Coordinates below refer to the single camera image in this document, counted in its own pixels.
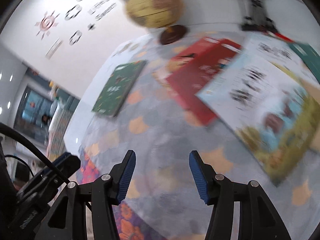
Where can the green insect book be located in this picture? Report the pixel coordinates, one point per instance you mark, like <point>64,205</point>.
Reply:
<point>117,88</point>

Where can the dark red nursery rhyme book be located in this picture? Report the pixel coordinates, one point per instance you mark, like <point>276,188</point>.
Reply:
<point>188,80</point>

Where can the grey ginkgo pattern table mat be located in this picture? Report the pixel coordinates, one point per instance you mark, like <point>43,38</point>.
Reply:
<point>162,201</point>

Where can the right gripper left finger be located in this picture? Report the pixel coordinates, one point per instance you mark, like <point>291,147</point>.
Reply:
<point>106,191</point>

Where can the red portrait cover book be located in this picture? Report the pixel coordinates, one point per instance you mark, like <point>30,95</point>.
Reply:
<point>186,55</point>

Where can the teal book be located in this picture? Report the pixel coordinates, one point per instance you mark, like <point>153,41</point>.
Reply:
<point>309,56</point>

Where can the white rabbit hill book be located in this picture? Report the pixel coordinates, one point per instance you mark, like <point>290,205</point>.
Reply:
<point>238,96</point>

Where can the yellow desk globe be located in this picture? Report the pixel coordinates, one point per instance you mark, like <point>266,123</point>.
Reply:
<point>158,14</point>

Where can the tan car cover book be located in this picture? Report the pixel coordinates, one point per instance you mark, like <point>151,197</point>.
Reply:
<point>287,57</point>

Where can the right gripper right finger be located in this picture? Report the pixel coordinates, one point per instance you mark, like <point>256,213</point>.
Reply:
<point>259,219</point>

